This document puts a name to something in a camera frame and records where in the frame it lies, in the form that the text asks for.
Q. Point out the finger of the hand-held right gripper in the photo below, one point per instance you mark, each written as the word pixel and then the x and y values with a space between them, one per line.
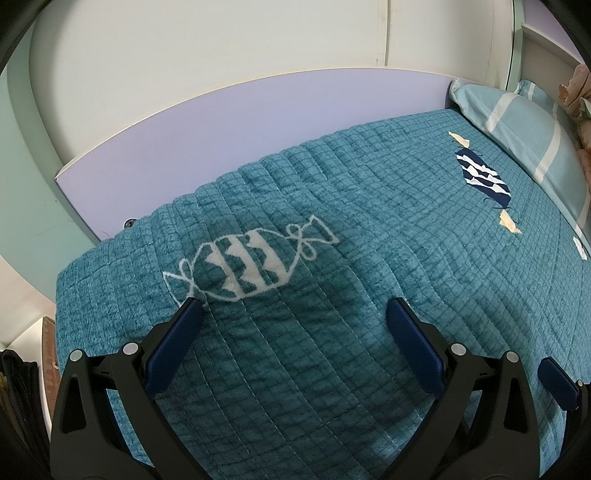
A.
pixel 556 381

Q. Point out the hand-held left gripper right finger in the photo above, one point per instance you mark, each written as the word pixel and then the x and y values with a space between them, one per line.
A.
pixel 415 350

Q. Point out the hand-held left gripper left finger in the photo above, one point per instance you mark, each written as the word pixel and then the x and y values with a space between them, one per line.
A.
pixel 173 350

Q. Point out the brown wooden board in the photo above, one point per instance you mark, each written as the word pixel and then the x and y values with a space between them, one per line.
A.
pixel 49 341

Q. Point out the teal quilted bedspread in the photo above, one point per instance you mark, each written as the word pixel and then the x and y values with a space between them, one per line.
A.
pixel 369 230

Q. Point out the dark cloth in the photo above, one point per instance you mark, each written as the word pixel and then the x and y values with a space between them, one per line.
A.
pixel 18 392

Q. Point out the light blue striped pillow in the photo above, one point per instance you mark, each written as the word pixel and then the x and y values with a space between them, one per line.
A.
pixel 517 124

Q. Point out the lavender wall shelf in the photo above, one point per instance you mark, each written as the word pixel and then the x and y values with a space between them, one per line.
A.
pixel 549 46

